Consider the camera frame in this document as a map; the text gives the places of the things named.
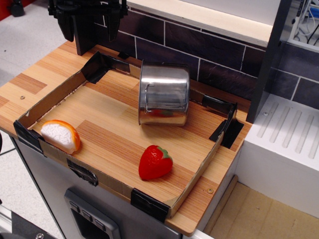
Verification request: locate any red plastic strawberry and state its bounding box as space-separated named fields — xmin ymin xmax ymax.
xmin=139 ymin=145 xmax=173 ymax=180

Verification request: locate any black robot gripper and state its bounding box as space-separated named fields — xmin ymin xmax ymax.
xmin=48 ymin=0 xmax=128 ymax=42

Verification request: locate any grey oven control panel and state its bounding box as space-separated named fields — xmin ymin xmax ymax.
xmin=64 ymin=189 xmax=121 ymax=239

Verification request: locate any orange and white toy slice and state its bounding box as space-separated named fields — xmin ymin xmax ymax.
xmin=40 ymin=119 xmax=81 ymax=154

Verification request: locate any white toy sink drainboard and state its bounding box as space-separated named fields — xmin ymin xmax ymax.
xmin=236 ymin=94 xmax=319 ymax=217

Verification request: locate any dark grey right post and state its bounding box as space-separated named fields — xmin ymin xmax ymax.
xmin=246 ymin=0 xmax=292 ymax=123

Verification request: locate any shiny metal pot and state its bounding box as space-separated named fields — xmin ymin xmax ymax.
xmin=138 ymin=61 xmax=190 ymax=126

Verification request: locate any cardboard fence with black tape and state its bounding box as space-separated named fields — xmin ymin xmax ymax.
xmin=13 ymin=52 xmax=247 ymax=224

